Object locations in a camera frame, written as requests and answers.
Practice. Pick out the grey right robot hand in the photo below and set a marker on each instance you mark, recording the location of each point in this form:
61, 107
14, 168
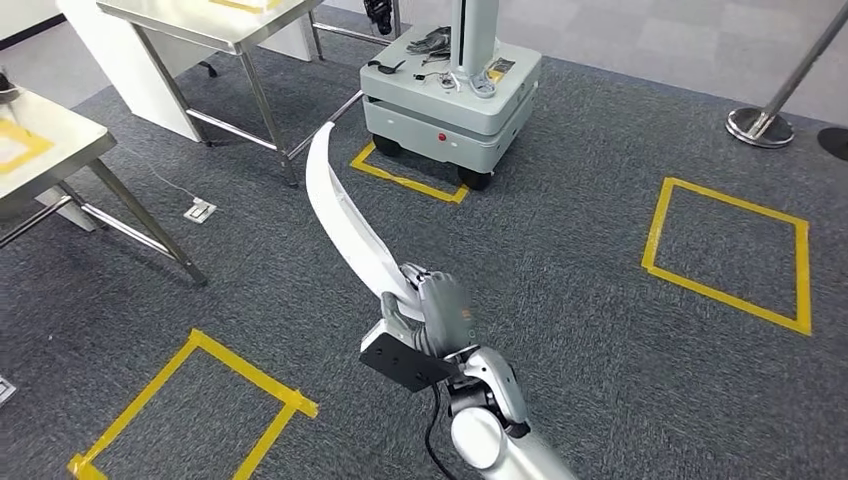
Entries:
444, 311

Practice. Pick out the broad white shell part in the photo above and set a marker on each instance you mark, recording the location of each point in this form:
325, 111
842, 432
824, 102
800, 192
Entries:
338, 205

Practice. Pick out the pale grey mobile robot base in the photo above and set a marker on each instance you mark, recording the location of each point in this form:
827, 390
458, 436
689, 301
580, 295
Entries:
450, 112

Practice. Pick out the yellow black card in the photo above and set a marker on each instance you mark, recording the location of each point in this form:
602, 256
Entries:
500, 67

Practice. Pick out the black hand tool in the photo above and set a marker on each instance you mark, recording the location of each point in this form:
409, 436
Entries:
385, 66

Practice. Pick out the white floor socket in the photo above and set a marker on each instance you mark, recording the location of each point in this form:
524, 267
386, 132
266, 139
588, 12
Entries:
200, 210
5, 391

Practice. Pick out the dark grey glove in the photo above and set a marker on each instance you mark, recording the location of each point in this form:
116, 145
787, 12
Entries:
430, 41

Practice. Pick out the pale grey robot column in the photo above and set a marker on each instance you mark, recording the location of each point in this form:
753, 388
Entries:
474, 33

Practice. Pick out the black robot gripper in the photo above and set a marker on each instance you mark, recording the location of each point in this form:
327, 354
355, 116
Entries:
378, 14

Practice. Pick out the yellow tabletop tape outline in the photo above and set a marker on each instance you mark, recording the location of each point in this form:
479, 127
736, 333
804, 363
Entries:
245, 5
33, 138

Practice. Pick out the black round stand base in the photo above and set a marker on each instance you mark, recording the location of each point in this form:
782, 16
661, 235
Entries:
836, 142

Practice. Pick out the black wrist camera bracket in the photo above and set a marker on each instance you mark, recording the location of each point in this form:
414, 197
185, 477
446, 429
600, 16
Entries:
397, 361

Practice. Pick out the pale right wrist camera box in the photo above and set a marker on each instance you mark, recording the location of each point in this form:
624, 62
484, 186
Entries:
497, 387

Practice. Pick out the chrome stanchion post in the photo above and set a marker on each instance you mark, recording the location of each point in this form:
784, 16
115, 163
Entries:
762, 126

